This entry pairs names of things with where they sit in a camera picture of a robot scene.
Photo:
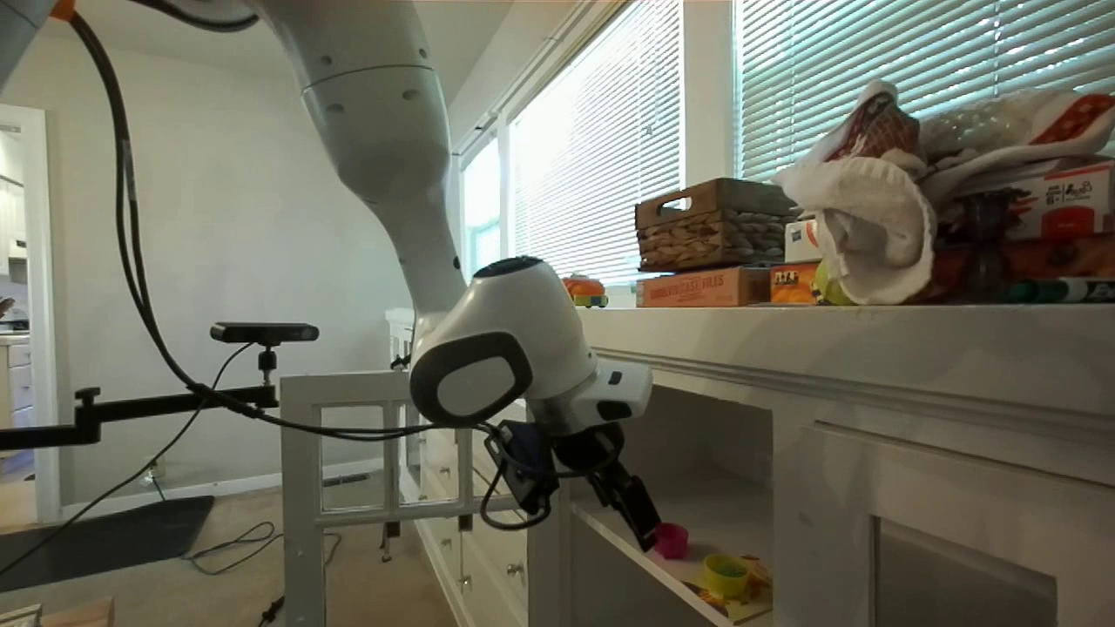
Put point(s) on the black stereo camera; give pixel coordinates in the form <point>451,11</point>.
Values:
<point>268,331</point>

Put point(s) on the white plastic bag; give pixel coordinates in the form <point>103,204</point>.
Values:
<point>865,229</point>

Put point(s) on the white window blinds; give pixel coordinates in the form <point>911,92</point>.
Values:
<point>917,72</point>

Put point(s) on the white wooden cabinet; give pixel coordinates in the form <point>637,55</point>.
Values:
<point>906,463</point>

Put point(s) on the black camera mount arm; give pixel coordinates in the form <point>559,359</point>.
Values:
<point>142,410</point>

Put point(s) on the reddish brown flat box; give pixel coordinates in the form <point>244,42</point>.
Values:
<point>701,287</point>

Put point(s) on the black tripod stand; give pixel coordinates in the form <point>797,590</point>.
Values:
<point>128,481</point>

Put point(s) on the small orange box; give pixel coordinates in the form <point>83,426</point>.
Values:
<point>797,283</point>

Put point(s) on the small pink bowl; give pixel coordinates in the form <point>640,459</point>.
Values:
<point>671,542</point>

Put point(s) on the yellow green toy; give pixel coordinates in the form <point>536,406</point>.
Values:
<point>730,577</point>

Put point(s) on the brown wicker basket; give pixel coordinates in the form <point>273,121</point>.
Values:
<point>712,229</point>

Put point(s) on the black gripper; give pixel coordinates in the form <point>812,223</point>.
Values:
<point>579,447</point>

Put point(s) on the black floor mat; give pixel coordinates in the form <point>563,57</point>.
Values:
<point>106,542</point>

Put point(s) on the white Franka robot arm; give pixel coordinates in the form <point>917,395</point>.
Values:
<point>385,128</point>

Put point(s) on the pile of colourful packages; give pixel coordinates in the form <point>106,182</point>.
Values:
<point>1033,213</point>

